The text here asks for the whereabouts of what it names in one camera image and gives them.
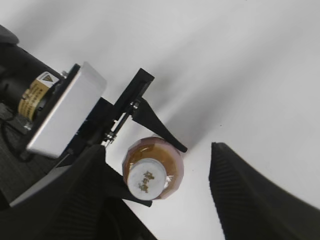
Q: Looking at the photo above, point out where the peach oolong tea bottle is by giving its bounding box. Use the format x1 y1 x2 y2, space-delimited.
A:
122 136 184 200

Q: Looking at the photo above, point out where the white bottle cap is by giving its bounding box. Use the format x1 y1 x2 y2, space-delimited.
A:
127 158 167 201

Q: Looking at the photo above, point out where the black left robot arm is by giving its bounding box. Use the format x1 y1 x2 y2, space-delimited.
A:
0 27 187 208

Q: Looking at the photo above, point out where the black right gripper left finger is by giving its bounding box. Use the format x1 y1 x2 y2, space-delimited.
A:
0 145 155 240

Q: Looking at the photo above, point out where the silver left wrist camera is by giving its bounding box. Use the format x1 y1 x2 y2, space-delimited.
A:
25 62 107 159

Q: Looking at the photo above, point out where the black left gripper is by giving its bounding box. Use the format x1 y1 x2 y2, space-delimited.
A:
11 67 188 207

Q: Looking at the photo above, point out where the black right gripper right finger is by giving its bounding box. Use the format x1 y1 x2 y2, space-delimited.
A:
208 142 320 240

